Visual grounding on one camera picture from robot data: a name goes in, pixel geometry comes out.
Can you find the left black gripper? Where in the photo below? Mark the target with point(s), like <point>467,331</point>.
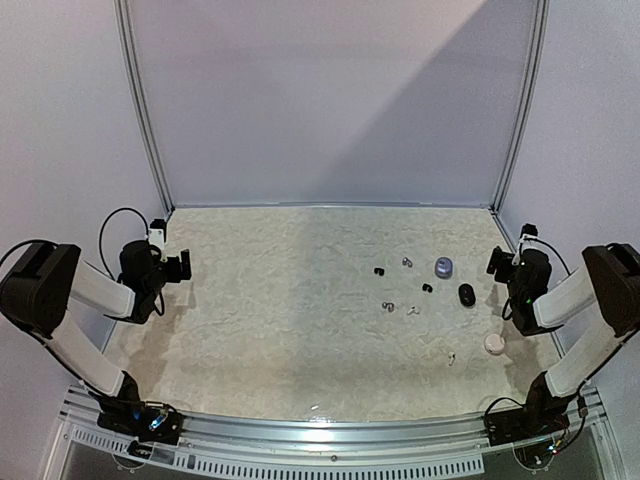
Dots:
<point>176,274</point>

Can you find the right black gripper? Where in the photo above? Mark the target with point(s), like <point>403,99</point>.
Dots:
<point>500,263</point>

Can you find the blue earbud charging case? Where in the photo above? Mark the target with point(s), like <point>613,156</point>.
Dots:
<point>443,268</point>

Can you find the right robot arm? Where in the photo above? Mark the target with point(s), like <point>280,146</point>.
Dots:
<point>605,285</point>

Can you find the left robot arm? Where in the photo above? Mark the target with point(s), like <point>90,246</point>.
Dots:
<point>35,296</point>

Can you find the black earbud charging case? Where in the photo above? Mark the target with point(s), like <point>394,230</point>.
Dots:
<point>466,295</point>

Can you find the white round charging case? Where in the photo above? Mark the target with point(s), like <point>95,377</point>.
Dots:
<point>494,344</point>

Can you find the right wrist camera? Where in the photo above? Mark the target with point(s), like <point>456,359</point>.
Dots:
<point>529,233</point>

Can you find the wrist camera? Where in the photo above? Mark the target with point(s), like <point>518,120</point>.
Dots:
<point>157,233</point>
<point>529,233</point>

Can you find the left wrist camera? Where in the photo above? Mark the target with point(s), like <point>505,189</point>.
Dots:
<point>157,233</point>

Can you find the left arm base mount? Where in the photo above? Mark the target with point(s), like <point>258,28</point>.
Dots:
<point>145,421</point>

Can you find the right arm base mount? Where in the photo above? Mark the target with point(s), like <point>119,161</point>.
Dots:
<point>514,425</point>

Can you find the right aluminium frame post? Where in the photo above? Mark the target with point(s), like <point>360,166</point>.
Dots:
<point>531,70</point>

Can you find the aluminium frame post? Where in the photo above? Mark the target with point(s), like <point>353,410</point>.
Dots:
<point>133,72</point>
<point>531,70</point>

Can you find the aluminium front rail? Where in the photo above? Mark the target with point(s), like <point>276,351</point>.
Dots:
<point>419,439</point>

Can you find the slotted white cable duct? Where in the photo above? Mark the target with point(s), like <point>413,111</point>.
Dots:
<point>96,455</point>

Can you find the left aluminium frame post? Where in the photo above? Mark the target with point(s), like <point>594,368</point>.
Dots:
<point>133,72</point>

